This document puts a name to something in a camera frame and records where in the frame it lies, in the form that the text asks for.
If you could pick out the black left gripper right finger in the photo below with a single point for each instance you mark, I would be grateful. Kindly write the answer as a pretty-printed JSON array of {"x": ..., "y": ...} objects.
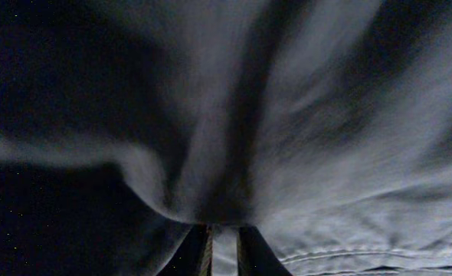
[{"x": 254, "y": 255}]

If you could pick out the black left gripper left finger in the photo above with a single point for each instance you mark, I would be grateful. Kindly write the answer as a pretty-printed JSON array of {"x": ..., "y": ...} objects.
[{"x": 194, "y": 255}]

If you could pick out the navy blue shorts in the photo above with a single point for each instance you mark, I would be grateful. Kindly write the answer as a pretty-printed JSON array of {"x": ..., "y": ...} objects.
[{"x": 327, "y": 125}]

